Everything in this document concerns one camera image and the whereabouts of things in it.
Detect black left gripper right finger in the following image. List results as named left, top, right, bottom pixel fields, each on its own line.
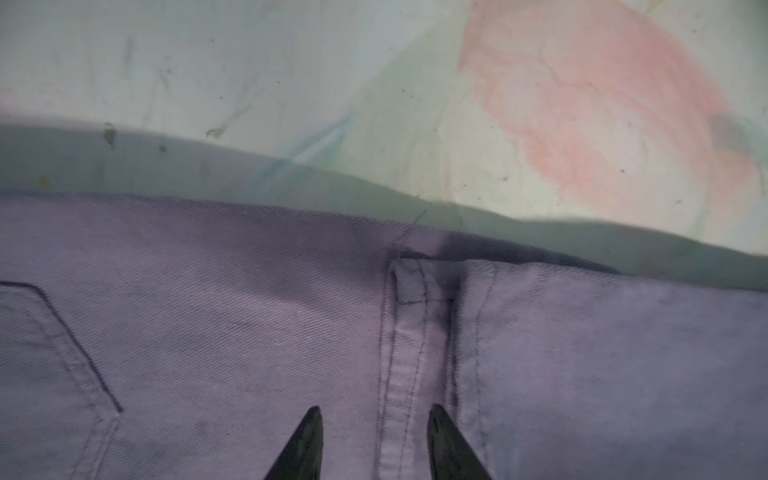
left=427, top=404, right=491, bottom=480

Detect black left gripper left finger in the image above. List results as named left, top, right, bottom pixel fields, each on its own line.
left=264, top=406, right=324, bottom=480

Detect purple trousers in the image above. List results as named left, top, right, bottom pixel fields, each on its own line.
left=1, top=195, right=767, bottom=479

